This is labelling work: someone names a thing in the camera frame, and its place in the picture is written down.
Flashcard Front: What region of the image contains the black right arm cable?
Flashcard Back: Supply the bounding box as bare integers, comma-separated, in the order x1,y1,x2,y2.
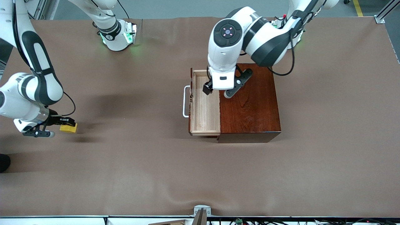
12,0,76,118

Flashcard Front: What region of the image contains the white table edge rail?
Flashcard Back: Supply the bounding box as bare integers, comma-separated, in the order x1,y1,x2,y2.
0,215,400,225

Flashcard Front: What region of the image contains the brown table mat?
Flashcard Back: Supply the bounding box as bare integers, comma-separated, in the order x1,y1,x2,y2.
0,16,400,218

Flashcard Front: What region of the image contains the wooden drawer with white handle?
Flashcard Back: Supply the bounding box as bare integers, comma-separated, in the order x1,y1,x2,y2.
182,67,222,137

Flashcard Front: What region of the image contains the black round object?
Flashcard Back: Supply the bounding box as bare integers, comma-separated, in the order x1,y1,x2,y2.
0,154,11,173

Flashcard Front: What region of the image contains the dark red wooden cabinet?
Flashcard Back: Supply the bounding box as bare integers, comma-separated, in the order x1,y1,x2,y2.
217,62,282,144

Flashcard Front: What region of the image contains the light wooden board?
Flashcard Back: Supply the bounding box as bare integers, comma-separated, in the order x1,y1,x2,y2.
148,220,188,225

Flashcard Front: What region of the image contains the yellow block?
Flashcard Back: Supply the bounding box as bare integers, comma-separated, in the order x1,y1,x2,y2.
60,123,78,134

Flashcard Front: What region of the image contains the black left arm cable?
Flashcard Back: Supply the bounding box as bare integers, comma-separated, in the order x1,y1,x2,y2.
239,6,322,77

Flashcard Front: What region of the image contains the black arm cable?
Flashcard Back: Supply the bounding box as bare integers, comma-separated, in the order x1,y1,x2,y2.
12,0,76,118
239,6,322,77

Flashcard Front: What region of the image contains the aluminium frame profile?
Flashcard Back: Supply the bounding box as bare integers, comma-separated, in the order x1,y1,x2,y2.
27,0,52,22
374,0,400,24

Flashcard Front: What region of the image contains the grey metal bracket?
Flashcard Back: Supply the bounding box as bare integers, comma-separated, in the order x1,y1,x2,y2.
193,205,212,225

